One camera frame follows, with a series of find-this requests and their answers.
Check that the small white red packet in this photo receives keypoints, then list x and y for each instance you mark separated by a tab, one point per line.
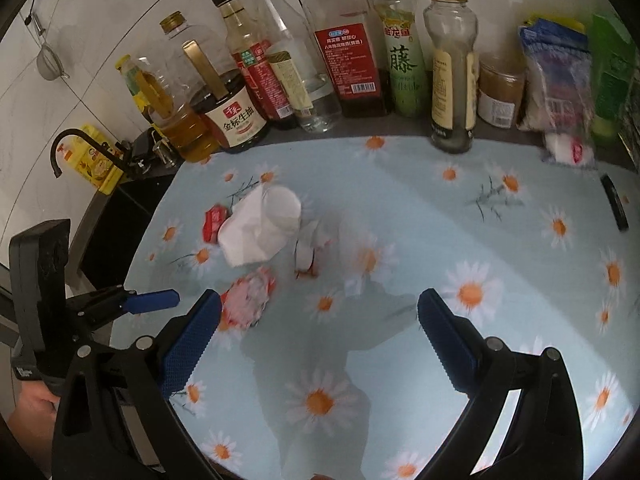
567	149

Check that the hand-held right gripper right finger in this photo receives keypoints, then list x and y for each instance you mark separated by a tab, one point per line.
447	342

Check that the black sink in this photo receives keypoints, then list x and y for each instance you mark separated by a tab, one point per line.
115	230

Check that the white paper napkin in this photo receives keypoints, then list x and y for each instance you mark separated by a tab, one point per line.
245	237

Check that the small glass jar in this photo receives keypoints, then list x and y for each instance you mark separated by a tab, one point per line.
500	95

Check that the black faucet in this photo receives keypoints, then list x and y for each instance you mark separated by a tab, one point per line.
65	135

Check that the blue daisy tablecloth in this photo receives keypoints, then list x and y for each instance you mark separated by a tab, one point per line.
425	270

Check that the green label oil bottle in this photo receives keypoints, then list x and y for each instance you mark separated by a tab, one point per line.
405	70

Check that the orange cap clear bottle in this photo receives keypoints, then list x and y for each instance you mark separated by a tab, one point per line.
450	90

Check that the green pouch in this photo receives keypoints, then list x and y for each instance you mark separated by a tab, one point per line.
612	80

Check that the red wrapper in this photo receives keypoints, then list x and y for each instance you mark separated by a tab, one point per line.
215	222

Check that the yellow dish soap bottle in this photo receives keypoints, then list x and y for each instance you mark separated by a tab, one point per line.
92	165

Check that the metal mesh strainer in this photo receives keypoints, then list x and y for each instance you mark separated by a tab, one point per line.
51	62

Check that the clear bottle with yellow cap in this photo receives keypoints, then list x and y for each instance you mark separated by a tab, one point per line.
310	95

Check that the clear cooking oil jug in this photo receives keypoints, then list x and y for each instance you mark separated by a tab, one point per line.
187	135

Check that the blue and white plastic packet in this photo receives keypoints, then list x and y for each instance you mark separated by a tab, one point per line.
555	80

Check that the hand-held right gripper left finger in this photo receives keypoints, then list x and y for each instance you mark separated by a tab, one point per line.
190	342

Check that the green bottle with yellow cap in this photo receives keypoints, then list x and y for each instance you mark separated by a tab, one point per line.
131	80

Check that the black marker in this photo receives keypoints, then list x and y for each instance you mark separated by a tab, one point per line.
615	202

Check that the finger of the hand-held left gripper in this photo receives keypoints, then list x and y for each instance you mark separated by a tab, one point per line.
152	300
97	325

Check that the black cap red label bottle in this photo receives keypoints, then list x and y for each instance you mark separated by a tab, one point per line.
262	75

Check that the metal soap dispenser pump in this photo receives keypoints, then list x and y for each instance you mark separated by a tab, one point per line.
162	152

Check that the clear plastic cup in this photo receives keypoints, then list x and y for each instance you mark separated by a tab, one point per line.
282	212

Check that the clear bottle large red label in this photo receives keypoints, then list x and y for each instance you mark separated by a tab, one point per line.
347	60

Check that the person's left hand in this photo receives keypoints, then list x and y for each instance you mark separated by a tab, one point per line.
35	402

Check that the pink and white wrapper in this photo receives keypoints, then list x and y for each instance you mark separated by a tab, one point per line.
247	297

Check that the soy sauce jug gold cap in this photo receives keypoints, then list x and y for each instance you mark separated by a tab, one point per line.
240	122

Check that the dark cloth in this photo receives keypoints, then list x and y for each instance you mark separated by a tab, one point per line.
140	152

